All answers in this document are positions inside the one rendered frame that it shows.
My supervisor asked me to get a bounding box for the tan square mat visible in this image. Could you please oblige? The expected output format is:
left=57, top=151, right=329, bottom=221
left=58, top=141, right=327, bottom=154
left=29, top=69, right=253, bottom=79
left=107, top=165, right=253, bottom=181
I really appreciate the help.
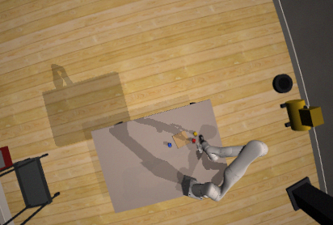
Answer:
left=172, top=130, right=190, bottom=148

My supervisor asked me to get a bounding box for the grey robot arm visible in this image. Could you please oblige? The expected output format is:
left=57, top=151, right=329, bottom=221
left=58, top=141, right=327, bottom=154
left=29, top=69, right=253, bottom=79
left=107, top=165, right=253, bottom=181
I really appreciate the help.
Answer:
left=192, top=140, right=268, bottom=202

